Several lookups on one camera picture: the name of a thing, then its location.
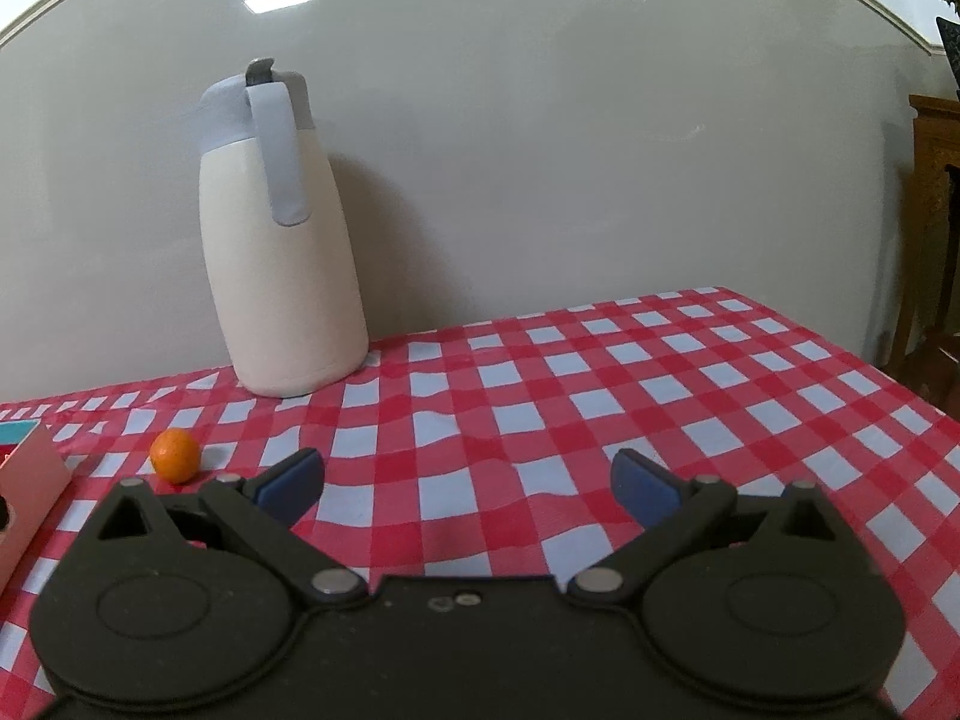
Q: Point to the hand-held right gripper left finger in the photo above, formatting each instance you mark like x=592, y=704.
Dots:
x=289, y=481

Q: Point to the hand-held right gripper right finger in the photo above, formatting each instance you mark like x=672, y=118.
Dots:
x=645, y=487

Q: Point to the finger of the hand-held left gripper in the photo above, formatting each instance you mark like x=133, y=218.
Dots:
x=4, y=516

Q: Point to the colourful cardboard box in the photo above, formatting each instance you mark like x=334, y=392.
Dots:
x=30, y=480

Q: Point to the small orange mandarin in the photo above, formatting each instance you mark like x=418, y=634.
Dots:
x=175, y=456

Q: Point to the red checkered tablecloth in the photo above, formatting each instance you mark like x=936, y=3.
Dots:
x=600, y=390

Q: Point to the white and grey thermos jug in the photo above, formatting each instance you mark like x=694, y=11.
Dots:
x=277, y=277

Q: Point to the brown wooden chair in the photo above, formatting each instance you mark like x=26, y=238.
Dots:
x=934, y=240

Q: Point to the dark flat object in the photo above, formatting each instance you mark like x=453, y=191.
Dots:
x=951, y=52

